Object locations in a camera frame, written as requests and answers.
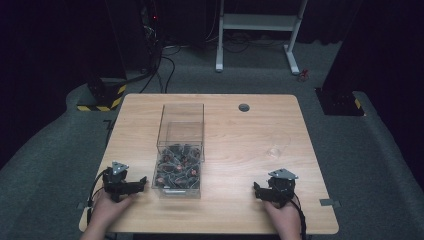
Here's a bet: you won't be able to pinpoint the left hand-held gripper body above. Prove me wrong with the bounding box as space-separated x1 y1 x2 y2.
101 161 134 203

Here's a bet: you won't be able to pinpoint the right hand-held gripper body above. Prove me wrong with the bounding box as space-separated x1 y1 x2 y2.
265 168 300 208

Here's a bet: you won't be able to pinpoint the person's left hand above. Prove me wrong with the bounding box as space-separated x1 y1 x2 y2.
89 190 137 233

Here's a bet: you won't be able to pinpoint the person's right hand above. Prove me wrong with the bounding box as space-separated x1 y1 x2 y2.
264 199 303 236

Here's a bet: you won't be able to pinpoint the clear glass cup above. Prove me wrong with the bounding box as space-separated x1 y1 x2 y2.
265 132 292 159

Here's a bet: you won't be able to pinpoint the pile of dark small packets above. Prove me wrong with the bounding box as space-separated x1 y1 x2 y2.
155 143 203 190

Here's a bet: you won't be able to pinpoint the clear plastic box with lid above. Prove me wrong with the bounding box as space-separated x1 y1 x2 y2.
151 103 206 200

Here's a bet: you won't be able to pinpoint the black stand with hazard tape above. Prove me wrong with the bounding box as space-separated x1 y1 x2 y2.
314 0 366 117
75 0 128 113

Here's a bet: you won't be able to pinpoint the dark equipment rack with light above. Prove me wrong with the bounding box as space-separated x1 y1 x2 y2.
139 0 164 46

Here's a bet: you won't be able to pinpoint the white metal stand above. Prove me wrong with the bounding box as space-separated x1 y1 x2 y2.
215 0 309 76

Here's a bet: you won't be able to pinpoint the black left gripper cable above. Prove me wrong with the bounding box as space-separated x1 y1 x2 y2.
86 168 111 225

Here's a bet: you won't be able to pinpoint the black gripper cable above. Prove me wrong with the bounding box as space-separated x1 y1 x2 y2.
289 192 308 240
86 168 111 225

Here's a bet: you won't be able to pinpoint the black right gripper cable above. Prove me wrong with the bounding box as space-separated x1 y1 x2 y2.
289 192 308 240

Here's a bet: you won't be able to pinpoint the black floor cables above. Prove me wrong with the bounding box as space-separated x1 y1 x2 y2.
128 39 183 95

